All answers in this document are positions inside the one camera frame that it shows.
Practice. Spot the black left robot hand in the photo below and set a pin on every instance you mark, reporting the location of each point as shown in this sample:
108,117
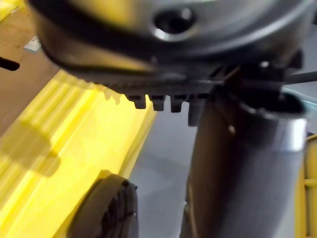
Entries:
237,173

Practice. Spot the yellow shelf cart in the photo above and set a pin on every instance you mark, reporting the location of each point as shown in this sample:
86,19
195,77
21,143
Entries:
74,153

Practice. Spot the grey caster wheel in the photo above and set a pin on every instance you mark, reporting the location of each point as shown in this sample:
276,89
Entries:
109,208

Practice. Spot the brown cardboard box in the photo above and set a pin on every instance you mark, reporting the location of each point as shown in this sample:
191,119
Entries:
22,86

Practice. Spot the white label sticker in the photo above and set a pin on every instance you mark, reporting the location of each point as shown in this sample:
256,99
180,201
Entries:
32,44

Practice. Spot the yellow metal rack frame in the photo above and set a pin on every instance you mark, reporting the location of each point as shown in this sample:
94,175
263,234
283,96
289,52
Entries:
309,188

